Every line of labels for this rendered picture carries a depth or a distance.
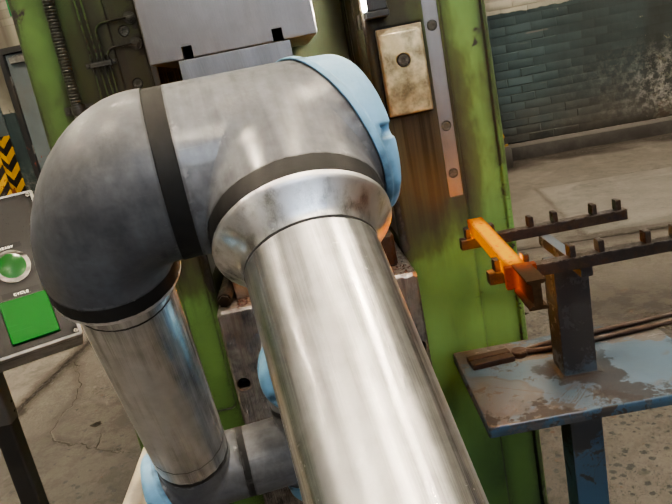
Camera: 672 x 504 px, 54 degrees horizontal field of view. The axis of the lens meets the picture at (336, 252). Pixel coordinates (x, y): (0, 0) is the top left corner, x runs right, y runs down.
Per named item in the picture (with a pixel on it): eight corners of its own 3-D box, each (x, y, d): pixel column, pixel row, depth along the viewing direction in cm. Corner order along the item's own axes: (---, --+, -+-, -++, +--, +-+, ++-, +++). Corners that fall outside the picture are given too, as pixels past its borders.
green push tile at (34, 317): (60, 329, 110) (46, 288, 112) (12, 345, 106) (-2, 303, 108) (61, 332, 112) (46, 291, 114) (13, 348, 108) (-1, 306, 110)
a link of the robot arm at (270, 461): (257, 486, 77) (235, 401, 75) (349, 458, 79) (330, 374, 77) (264, 525, 70) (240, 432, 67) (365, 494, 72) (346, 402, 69)
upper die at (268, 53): (300, 93, 119) (289, 39, 117) (191, 115, 119) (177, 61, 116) (295, 89, 160) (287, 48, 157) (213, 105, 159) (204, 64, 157)
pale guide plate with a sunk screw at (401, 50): (434, 109, 134) (421, 21, 129) (390, 117, 134) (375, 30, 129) (431, 108, 136) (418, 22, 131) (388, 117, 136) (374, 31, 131)
